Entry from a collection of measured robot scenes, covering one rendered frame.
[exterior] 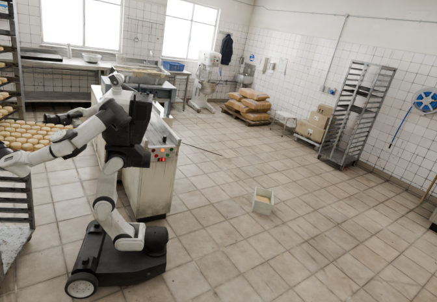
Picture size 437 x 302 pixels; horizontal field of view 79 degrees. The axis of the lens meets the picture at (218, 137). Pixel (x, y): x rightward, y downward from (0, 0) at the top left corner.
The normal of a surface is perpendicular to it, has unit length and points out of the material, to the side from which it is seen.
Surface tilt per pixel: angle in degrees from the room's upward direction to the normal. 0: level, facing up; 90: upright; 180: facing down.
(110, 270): 0
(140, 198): 90
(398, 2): 90
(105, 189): 90
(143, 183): 90
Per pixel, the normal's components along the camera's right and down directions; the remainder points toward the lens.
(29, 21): 0.57, 0.40
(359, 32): -0.80, 0.07
